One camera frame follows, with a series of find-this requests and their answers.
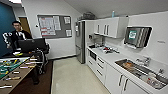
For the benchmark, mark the steel fridge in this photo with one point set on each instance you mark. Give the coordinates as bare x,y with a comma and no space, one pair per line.
80,41

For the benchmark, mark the built-in black microwave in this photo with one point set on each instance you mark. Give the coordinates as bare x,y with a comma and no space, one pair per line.
91,55

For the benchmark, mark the dish rack with dishes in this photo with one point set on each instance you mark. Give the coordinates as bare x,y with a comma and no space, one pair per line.
108,50

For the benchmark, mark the white drawer unit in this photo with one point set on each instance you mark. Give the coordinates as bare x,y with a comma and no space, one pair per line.
100,70

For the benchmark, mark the grey object above fridge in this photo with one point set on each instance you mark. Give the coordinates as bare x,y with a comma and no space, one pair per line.
88,16

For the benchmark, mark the grey bulletin board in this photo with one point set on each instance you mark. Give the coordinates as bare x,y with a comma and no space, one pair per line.
55,26

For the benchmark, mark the blue spray bottle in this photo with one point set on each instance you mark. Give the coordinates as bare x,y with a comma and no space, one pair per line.
113,14

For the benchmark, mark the brown bowl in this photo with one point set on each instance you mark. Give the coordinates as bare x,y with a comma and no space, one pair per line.
130,65

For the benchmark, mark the white two-door base cabinet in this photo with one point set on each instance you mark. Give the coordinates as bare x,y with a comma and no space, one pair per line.
120,83

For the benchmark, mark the steel paper towel dispenser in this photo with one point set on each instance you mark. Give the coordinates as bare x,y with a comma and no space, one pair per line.
136,36

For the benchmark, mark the chrome faucet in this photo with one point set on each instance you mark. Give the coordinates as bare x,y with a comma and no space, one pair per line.
144,61

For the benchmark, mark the steel sink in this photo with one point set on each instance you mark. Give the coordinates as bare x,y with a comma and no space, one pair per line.
141,71

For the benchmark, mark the brown wooden door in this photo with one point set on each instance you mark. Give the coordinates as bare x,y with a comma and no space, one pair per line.
25,25

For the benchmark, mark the person in black shirt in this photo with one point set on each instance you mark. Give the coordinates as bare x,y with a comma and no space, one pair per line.
20,36

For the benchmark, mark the white cup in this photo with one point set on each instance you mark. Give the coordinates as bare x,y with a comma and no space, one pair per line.
152,81

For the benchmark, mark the white wall cabinet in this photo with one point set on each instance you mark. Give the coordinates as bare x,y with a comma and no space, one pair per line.
111,27

